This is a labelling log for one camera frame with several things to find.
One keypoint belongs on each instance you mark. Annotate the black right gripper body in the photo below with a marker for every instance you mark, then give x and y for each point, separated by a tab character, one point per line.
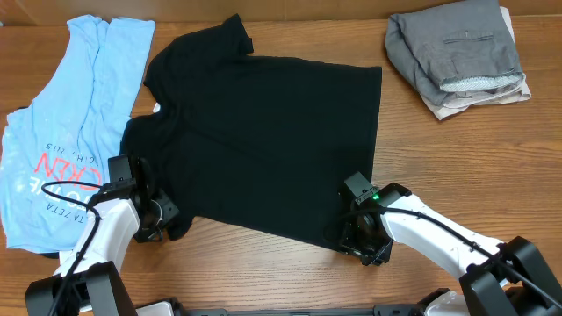
372	246

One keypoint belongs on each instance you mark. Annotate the light blue printed t-shirt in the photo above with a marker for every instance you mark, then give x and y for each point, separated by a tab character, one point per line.
56	150

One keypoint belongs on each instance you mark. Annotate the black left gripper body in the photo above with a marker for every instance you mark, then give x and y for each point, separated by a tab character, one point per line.
164	211

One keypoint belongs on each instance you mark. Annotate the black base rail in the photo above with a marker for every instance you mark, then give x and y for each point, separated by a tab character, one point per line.
285	310

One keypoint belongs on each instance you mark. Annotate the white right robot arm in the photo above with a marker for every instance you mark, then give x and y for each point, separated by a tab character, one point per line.
496	277

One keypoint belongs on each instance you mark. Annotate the folded grey trousers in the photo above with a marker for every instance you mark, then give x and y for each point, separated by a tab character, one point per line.
454	52

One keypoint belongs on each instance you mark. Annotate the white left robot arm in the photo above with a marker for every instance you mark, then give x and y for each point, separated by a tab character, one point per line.
129	207

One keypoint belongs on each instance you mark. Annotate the black t-shirt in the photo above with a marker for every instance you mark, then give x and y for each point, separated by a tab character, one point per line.
255	141

